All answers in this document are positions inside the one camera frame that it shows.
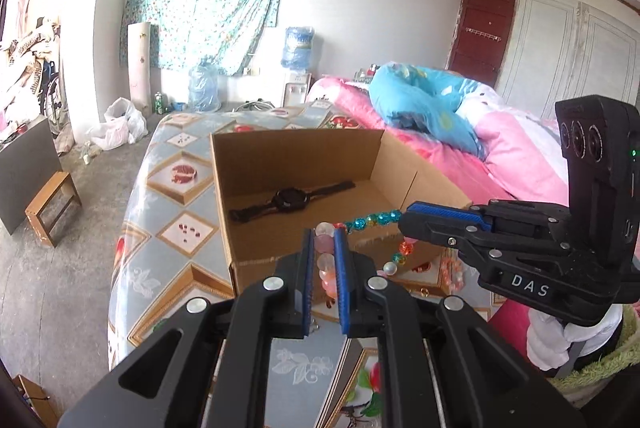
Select multicoloured bead bracelet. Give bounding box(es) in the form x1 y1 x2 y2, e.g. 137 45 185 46
314 208 416 300

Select black wristwatch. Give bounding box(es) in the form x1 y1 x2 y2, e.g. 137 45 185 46
229 181 357 223

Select narrow white board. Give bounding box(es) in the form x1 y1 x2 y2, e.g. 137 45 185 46
127 22 152 106

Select white water dispenser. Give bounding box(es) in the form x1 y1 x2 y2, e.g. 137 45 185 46
282 71 313 108

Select floral teal curtain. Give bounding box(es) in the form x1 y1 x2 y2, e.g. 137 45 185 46
120 0 286 76

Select white wardrobe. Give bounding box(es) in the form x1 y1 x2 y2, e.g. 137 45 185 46
495 0 640 119

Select white wire door rack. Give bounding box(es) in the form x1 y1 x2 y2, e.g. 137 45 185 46
462 27 503 43

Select red-brown door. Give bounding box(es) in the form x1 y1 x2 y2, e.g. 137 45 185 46
446 0 516 86

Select pile of clutter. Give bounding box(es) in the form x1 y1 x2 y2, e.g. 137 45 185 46
0 16 68 144

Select pink blanket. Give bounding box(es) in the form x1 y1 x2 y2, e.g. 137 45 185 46
307 76 571 209

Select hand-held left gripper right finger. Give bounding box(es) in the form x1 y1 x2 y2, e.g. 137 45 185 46
334 228 586 428

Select pink bead bracelet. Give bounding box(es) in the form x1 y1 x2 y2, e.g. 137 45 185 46
440 258 467 295

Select fruit printed bed sheet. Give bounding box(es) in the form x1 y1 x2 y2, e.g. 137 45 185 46
107 101 506 428

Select white plastic bag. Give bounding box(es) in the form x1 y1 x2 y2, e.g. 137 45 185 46
87 97 149 151

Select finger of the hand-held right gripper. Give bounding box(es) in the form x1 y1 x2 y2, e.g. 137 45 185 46
406 198 571 234
398 211 571 279

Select blue water jug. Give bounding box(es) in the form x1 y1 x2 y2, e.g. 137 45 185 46
187 58 221 113
281 27 316 72

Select brown cardboard box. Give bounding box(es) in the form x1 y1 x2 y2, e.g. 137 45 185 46
210 128 473 299

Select person's right hand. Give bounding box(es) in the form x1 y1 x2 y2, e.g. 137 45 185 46
527 304 623 371

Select dark grey cabinet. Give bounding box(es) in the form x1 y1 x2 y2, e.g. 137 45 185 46
0 115 63 236

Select green fluffy mat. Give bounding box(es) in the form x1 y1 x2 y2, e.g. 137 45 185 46
545 323 636 409

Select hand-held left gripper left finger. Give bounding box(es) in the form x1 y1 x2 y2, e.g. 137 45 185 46
57 228 321 428

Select blue printed quilt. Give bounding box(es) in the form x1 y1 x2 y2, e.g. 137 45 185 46
369 63 493 159

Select small wooden stool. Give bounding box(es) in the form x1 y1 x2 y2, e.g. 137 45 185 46
25 171 83 249

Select reddish brown box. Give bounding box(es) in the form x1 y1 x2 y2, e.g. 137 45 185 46
12 375 58 428

